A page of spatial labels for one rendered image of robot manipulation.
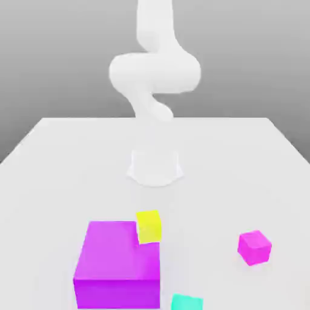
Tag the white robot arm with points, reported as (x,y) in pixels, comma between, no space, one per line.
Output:
(155,72)

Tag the small yellow cube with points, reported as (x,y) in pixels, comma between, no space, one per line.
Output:
(149,226)

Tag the small magenta cube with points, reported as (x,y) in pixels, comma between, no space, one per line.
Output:
(254,247)

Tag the small turquoise cube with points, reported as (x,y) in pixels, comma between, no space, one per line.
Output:
(186,302)

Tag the large purple box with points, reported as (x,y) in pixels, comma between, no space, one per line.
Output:
(116,261)

